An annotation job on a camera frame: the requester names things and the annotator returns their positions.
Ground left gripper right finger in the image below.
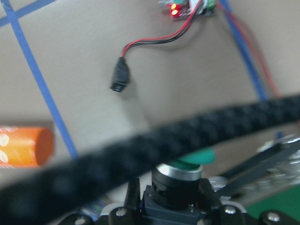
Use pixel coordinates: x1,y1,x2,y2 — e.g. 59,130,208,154
198,179,222,218

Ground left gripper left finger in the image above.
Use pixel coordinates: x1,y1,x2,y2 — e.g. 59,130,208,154
123,179,142,225

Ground orange cylinder with 4680 print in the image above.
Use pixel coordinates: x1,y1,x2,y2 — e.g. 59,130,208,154
0,126,54,169

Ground motor speed controller board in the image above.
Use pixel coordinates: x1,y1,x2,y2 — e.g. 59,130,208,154
157,0,217,21

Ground black braided cable sleeve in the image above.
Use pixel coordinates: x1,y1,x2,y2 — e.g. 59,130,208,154
0,93,300,225

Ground green push button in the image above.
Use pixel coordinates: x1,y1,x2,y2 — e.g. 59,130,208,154
140,147,216,225

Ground red black wire with plug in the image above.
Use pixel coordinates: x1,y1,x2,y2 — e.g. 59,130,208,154
109,7,200,92

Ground green conveyor belt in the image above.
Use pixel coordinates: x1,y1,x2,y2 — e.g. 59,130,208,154
217,135,300,225

